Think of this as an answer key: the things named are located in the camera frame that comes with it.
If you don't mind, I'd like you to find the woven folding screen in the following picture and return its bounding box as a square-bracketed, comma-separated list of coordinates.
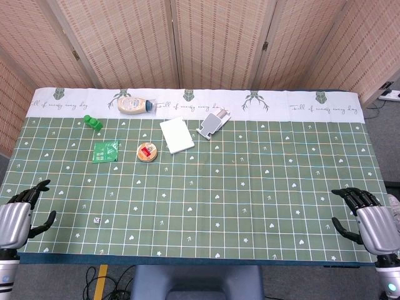
[0, 0, 400, 157]

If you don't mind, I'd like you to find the yellow floor tape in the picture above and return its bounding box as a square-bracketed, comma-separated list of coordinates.
[92, 264, 109, 300]

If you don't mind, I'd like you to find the mayonnaise squeeze bottle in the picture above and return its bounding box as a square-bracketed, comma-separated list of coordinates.
[117, 96, 157, 116]

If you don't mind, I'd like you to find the green toy block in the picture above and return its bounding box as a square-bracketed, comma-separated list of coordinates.
[83, 114, 104, 131]

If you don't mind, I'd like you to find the round tin with red label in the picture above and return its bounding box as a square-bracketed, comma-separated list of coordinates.
[136, 142, 159, 163]

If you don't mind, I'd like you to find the black floor cable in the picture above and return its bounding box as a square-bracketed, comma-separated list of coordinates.
[84, 265, 137, 300]

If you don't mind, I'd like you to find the white power strip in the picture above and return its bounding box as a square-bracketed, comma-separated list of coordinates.
[377, 89, 400, 102]

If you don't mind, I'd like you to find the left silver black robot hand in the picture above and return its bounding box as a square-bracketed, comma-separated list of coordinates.
[0, 179, 58, 250]

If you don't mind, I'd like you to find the green snack packet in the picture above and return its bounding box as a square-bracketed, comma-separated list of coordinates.
[92, 140, 121, 164]

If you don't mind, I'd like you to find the white grey phone stand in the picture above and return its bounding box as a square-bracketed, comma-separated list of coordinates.
[196, 108, 233, 141]

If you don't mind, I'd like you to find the green grid tablecloth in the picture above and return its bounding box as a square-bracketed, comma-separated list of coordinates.
[0, 87, 390, 263]

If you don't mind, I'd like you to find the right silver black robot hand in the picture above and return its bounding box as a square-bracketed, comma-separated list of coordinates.
[331, 187, 400, 256]

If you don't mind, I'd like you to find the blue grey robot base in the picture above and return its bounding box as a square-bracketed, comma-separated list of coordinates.
[129, 265, 265, 300]

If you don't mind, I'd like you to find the white flat box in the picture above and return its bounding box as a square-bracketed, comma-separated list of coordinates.
[159, 116, 195, 155]

